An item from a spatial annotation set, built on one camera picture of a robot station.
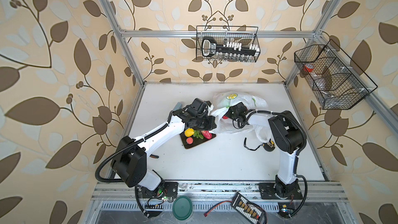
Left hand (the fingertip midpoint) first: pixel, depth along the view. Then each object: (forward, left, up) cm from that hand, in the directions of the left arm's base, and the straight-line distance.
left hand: (219, 125), depth 78 cm
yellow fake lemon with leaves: (+2, +16, -12) cm, 21 cm away
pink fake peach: (-3, +16, -14) cm, 21 cm away
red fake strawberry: (+1, +6, -13) cm, 14 cm away
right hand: (+18, -7, -15) cm, 25 cm away
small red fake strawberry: (+14, -5, -15) cm, 21 cm away
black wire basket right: (+16, -56, +18) cm, 61 cm away
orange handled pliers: (-11, +35, -16) cm, 40 cm away
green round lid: (-35, +15, -6) cm, 38 cm away
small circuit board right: (-33, -32, -18) cm, 49 cm away
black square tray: (-2, +12, -17) cm, 21 cm away
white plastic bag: (+10, -4, -16) cm, 19 cm away
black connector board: (-34, -13, -15) cm, 39 cm away
